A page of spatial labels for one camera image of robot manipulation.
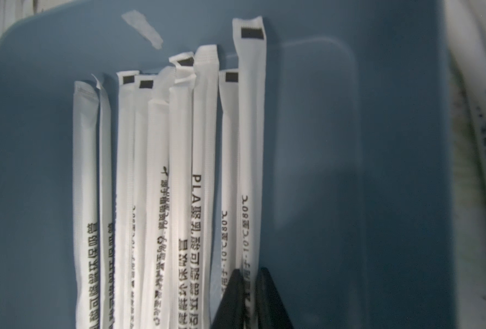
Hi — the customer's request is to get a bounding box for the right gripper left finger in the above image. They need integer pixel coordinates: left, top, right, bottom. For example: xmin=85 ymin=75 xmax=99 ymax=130
xmin=211 ymin=270 xmax=245 ymax=329

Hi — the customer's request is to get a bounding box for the blue plastic storage tray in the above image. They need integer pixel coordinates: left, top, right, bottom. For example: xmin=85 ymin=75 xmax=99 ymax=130
xmin=0 ymin=1 xmax=456 ymax=328

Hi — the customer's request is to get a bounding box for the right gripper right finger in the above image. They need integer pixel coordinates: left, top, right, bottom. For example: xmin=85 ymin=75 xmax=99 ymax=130
xmin=255 ymin=267 xmax=294 ymax=329

